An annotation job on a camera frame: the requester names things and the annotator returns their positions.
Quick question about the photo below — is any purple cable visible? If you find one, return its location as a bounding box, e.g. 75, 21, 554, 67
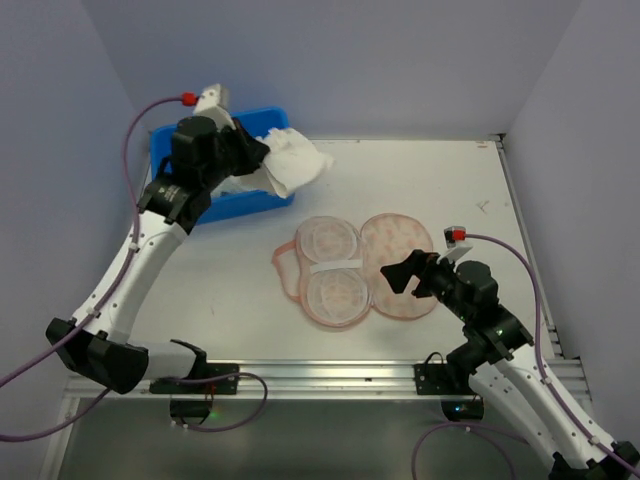
409, 232, 640, 480
0, 92, 269, 444

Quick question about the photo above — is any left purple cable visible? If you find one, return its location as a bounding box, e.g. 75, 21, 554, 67
0, 92, 269, 444

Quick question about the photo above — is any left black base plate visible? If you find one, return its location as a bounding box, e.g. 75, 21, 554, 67
149, 363, 240, 395

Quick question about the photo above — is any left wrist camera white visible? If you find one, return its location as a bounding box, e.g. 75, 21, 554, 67
193, 84, 235, 129

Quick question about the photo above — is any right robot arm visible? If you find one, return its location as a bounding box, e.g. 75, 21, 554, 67
381, 250, 639, 479

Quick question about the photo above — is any blue plastic bin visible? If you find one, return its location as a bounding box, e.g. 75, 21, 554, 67
150, 106, 295, 225

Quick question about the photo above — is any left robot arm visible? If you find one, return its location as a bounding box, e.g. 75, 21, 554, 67
45, 116, 269, 394

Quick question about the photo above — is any white bra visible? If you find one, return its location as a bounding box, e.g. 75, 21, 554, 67
254, 128, 335, 198

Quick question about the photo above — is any floral mesh laundry bag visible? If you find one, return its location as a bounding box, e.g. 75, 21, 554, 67
272, 213, 436, 329

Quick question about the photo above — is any aluminium mounting rail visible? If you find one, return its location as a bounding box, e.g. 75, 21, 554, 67
64, 359, 591, 401

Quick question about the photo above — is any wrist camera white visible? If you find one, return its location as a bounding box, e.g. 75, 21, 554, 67
437, 226, 473, 264
193, 84, 235, 129

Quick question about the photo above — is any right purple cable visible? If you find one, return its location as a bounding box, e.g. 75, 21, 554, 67
409, 232, 640, 480

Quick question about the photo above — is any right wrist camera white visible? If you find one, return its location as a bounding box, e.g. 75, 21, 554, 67
437, 226, 473, 264

